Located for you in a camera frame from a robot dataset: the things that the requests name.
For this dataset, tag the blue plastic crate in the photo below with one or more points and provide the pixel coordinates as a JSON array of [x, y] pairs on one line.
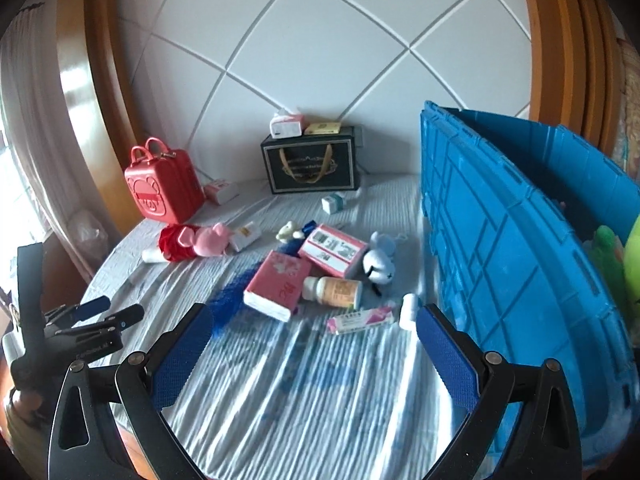
[[500, 235]]

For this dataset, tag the small pink white pack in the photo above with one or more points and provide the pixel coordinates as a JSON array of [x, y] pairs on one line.
[[220, 191]]

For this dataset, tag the small white bottle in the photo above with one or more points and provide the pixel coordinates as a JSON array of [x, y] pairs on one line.
[[408, 310]]

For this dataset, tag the small cream bear plush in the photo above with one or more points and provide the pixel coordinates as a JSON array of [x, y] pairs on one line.
[[287, 232]]

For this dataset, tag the small green white box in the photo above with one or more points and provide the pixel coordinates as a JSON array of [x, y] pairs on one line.
[[332, 205]]

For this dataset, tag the pink box white label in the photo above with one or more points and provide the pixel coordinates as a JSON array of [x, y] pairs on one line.
[[330, 250]]

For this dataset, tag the white padded wooden headboard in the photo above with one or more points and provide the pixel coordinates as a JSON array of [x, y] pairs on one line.
[[325, 35]]

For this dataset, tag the pink pig plush red dress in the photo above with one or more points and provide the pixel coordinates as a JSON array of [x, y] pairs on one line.
[[200, 240]]

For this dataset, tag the red bear-face bag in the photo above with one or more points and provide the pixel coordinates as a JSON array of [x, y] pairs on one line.
[[160, 185]]

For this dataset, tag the white blue mouse plush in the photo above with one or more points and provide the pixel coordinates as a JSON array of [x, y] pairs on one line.
[[377, 265]]

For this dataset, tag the white curtain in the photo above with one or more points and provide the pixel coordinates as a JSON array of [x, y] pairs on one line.
[[30, 135]]

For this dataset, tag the striped light blue bed sheet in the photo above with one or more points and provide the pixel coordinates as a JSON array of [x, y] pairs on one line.
[[300, 400]]

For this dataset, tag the small yellow box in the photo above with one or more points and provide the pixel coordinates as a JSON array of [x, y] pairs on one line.
[[322, 128]]

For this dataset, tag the small dark blue item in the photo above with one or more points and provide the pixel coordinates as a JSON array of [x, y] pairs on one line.
[[310, 226]]

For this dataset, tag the white tissue box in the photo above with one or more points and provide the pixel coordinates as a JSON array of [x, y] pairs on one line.
[[285, 127]]

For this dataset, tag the white box yellow label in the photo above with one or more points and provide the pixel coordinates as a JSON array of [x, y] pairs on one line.
[[245, 236]]

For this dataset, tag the small white tube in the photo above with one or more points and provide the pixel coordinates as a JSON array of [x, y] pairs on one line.
[[150, 256]]

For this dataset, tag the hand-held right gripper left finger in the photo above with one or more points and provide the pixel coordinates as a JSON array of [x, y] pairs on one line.
[[182, 355]]

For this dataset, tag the white bottle beige label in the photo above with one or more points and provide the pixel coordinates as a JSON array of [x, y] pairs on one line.
[[340, 292]]

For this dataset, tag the large pink tissue pack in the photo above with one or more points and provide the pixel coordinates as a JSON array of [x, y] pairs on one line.
[[280, 280]]

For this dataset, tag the pink white ointment box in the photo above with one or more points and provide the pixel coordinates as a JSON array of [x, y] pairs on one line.
[[360, 320]]

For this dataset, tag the green frog plush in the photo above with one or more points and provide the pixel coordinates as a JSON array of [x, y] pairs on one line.
[[632, 260]]

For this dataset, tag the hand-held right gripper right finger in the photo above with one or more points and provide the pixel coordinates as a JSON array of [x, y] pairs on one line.
[[447, 360]]

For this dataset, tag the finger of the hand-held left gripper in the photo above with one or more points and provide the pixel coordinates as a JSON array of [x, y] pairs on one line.
[[122, 316], [87, 307]]

